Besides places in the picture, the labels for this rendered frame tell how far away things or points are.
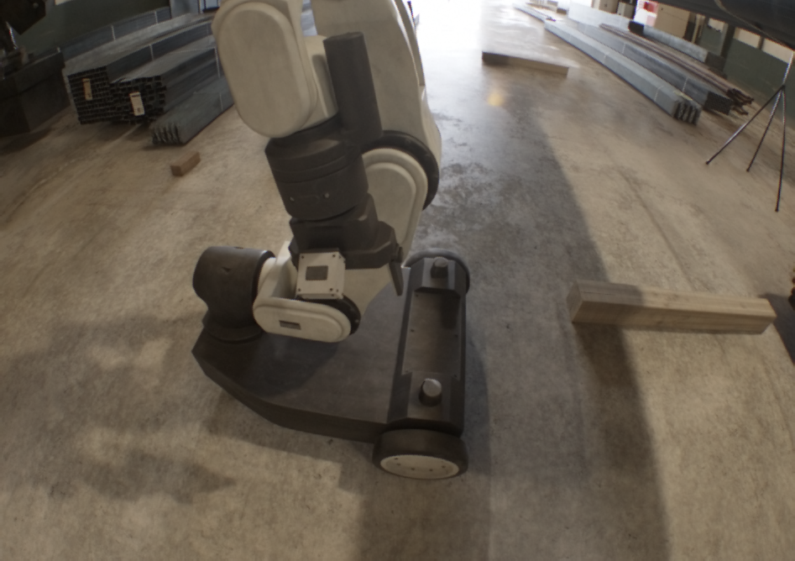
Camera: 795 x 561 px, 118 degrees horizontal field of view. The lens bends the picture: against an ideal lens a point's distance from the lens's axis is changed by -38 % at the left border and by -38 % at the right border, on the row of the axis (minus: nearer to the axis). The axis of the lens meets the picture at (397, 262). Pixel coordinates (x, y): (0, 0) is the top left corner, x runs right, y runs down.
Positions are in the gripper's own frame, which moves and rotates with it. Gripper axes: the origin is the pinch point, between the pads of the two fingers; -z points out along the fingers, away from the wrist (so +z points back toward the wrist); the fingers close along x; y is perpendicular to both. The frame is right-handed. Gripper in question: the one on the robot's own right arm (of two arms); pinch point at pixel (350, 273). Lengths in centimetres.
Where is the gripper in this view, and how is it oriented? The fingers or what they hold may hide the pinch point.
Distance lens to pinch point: 45.9
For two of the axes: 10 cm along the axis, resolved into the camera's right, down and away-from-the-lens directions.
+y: 1.2, -6.7, 7.3
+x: 9.8, -0.3, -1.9
